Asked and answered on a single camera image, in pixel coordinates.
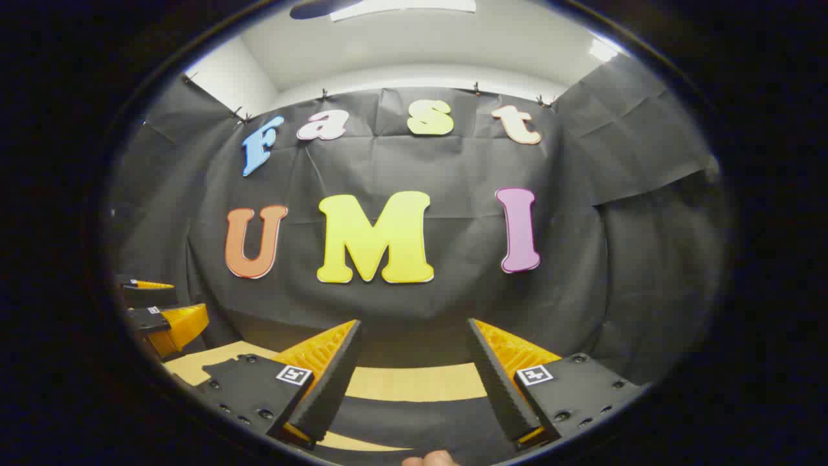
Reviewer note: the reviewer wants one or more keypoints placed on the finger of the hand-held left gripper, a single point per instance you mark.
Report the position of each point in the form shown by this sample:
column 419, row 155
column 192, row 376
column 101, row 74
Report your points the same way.
column 152, row 296
column 184, row 327

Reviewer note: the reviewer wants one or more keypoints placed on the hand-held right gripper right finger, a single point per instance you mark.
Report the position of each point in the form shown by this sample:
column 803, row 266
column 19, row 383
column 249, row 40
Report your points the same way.
column 501, row 395

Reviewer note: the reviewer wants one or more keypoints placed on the dark ceiling fixture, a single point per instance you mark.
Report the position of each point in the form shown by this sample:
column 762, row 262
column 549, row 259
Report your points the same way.
column 317, row 8

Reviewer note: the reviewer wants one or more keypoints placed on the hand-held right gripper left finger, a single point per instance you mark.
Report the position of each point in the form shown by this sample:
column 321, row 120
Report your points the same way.
column 333, row 388

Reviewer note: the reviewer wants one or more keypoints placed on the black jeans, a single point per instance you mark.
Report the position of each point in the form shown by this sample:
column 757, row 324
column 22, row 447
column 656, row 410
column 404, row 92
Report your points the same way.
column 420, row 421

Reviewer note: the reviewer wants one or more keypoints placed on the ceiling light panel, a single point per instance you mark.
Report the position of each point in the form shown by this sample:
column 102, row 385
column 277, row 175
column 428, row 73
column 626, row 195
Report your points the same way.
column 603, row 50
column 401, row 6

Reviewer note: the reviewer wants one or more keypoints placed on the black backdrop cloth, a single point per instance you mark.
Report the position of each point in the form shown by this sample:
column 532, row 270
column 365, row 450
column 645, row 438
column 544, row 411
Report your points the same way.
column 466, row 168

